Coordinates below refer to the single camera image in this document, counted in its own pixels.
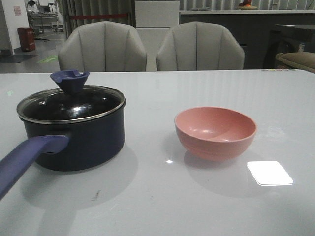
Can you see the dark side table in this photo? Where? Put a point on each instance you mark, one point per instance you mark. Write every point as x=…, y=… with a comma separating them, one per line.
x=288, y=39

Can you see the pink bowl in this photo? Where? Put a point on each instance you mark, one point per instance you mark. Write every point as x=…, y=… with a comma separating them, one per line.
x=214, y=133

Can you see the grey kitchen counter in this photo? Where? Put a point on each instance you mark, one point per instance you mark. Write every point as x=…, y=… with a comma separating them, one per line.
x=251, y=28

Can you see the beige upholstered chair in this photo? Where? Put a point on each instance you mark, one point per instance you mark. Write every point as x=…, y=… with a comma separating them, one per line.
x=199, y=46
x=103, y=47

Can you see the dark blue saucepan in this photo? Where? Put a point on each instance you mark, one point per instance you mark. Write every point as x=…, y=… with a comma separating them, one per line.
x=65, y=147

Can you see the left beige upholstered chair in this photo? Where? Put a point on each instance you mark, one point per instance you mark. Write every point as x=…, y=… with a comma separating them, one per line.
x=103, y=47

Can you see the glass lid with blue knob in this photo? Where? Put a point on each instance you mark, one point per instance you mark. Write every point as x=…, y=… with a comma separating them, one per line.
x=73, y=101

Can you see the right beige upholstered chair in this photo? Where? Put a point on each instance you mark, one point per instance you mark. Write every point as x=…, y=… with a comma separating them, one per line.
x=199, y=46

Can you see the beige cushion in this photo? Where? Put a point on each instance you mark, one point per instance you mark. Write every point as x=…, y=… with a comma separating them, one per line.
x=297, y=60

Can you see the fruit plate on counter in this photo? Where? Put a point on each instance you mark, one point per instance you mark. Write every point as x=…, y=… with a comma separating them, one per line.
x=246, y=5

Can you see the red barrier belt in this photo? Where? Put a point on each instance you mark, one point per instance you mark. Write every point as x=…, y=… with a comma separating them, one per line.
x=90, y=17

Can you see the red trash bin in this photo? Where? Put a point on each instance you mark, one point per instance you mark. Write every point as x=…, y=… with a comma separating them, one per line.
x=26, y=38

